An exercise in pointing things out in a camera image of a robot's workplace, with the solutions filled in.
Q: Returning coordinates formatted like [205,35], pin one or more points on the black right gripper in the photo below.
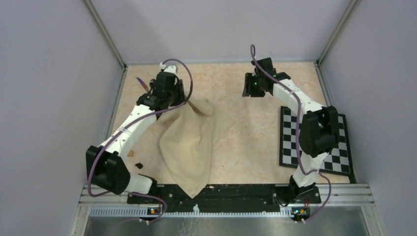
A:
[248,90]

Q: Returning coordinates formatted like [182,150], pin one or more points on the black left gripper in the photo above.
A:
[179,86]

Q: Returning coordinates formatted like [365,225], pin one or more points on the cream cloth napkin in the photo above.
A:
[186,144]

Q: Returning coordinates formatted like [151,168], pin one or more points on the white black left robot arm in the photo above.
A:
[106,163]

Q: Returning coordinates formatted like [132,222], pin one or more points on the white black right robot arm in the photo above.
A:
[317,131]

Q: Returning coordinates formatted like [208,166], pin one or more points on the iridescent purple knife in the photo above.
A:
[143,84]

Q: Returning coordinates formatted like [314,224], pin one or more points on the small tan block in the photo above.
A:
[131,153]

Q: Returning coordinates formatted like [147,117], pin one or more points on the black white checkerboard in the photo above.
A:
[339,162]

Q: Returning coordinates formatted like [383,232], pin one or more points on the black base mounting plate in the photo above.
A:
[234,198]

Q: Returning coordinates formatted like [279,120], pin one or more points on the aluminium front rail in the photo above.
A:
[128,205]

